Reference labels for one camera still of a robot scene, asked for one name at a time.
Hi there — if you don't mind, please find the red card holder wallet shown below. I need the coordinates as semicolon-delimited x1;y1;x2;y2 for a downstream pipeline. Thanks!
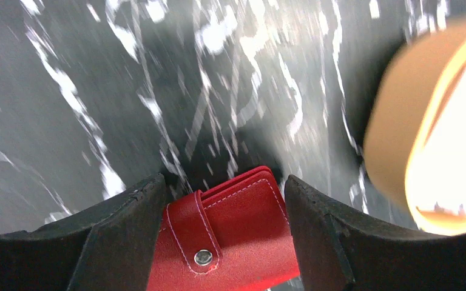
147;166;300;290

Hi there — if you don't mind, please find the orange oval tray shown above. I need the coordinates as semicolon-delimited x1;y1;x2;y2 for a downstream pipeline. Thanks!
363;16;466;236

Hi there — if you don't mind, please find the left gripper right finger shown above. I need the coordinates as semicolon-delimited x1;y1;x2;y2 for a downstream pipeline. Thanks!
284;175;466;290

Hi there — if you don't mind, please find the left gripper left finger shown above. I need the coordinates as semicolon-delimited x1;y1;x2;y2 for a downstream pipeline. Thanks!
0;174;167;290

